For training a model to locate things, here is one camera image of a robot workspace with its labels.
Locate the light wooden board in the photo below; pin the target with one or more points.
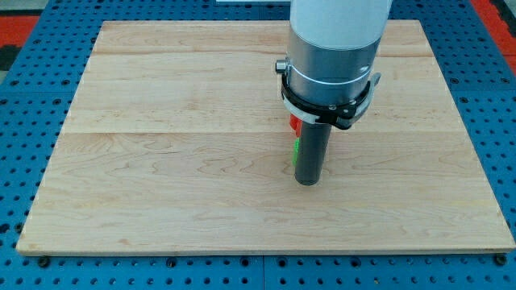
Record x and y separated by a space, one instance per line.
177 143

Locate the green block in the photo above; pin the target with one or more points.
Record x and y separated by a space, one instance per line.
295 151

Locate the blue perforated metal table plate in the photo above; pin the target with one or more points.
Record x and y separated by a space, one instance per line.
39 88

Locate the red block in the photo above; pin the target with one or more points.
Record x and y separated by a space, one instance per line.
295 124

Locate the black and white mounting clamp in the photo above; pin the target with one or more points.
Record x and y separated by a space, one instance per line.
341 116

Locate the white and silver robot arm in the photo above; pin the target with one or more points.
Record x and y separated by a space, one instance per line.
332 47

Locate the grey cylindrical pointer tool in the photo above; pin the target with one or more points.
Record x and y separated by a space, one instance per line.
312 148

